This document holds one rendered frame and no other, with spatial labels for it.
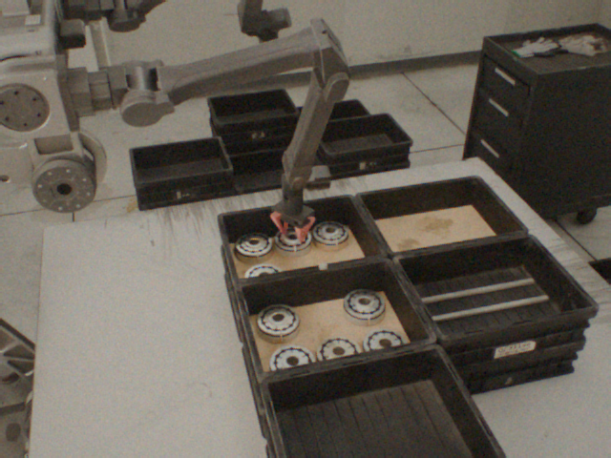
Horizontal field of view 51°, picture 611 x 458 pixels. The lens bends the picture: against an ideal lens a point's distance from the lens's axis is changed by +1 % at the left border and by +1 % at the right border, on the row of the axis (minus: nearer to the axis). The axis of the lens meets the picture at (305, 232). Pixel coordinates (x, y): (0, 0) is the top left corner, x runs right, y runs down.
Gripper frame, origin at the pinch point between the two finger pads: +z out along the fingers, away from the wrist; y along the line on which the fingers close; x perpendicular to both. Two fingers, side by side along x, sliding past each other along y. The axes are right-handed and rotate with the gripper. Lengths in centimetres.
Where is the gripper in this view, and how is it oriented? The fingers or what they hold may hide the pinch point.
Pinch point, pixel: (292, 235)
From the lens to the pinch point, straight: 176.9
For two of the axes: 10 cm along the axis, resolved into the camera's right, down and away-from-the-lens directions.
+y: -7.9, -3.8, 4.8
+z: -0.1, 7.9, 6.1
